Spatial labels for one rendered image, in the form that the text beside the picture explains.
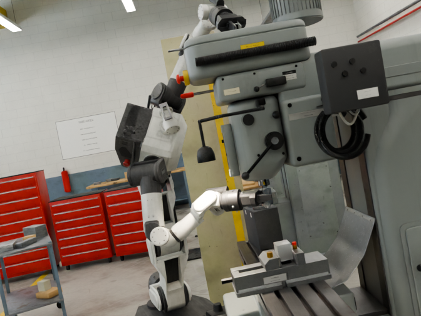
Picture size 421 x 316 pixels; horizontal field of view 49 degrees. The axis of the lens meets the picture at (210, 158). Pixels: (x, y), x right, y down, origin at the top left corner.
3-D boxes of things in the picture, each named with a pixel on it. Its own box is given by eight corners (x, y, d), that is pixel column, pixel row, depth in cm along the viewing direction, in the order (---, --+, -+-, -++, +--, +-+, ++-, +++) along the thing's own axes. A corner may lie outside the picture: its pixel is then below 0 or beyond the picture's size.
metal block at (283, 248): (279, 261, 166) (276, 246, 166) (275, 258, 172) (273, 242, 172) (293, 259, 167) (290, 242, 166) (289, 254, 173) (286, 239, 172)
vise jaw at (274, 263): (265, 271, 163) (264, 260, 163) (259, 261, 175) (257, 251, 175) (282, 268, 163) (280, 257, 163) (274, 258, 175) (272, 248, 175)
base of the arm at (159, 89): (144, 108, 221) (158, 105, 213) (151, 83, 224) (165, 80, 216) (168, 120, 230) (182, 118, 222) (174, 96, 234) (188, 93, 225)
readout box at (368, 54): (332, 113, 147) (321, 49, 146) (323, 115, 156) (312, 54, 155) (392, 102, 148) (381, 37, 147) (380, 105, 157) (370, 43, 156)
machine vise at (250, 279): (237, 298, 161) (231, 268, 161) (232, 284, 176) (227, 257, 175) (332, 278, 163) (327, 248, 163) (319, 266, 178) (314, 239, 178)
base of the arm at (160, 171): (133, 195, 201) (123, 175, 195) (139, 177, 211) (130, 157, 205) (165, 190, 198) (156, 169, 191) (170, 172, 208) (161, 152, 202)
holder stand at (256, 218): (260, 251, 216) (252, 209, 215) (248, 241, 237) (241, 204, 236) (284, 245, 218) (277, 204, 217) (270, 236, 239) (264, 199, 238)
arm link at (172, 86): (162, 74, 223) (151, 100, 222) (172, 76, 216) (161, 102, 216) (180, 84, 231) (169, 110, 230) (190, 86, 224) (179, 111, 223)
